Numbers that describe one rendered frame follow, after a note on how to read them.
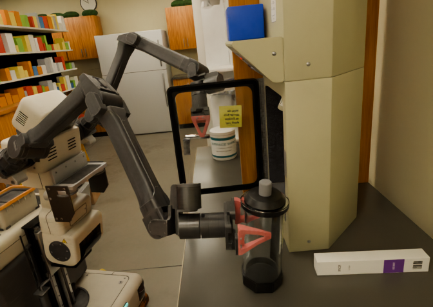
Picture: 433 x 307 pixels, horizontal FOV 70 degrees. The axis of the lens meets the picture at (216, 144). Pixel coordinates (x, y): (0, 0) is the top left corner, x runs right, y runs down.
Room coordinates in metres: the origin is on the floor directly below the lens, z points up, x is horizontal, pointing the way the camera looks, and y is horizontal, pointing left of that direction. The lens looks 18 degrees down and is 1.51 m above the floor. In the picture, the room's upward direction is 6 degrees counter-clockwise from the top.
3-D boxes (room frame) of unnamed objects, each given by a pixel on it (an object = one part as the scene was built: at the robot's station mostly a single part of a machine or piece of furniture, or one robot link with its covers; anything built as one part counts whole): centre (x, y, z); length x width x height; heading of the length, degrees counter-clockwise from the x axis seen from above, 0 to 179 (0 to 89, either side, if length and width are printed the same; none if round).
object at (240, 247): (0.59, -0.05, 1.11); 0.09 x 0.07 x 0.07; 88
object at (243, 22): (0.97, -0.12, 1.56); 0.10 x 0.10 x 0.09; 89
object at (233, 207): (0.66, -0.05, 1.11); 0.09 x 0.07 x 0.07; 89
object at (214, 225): (0.63, 0.02, 1.11); 0.10 x 0.07 x 0.07; 178
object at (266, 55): (0.88, -0.12, 1.46); 0.32 x 0.11 x 0.10; 179
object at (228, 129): (1.03, -0.01, 1.19); 0.30 x 0.01 x 0.40; 91
